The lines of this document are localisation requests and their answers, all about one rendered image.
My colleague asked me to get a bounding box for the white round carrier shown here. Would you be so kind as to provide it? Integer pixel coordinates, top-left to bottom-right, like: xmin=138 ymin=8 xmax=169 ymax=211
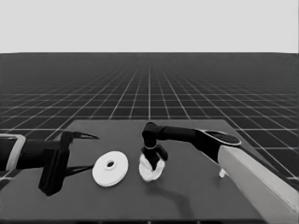
xmin=138 ymin=153 xmax=165 ymax=183

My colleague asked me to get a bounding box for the large thick white disc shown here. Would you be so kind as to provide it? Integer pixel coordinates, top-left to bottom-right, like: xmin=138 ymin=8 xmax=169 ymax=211
xmin=92 ymin=150 xmax=129 ymax=189

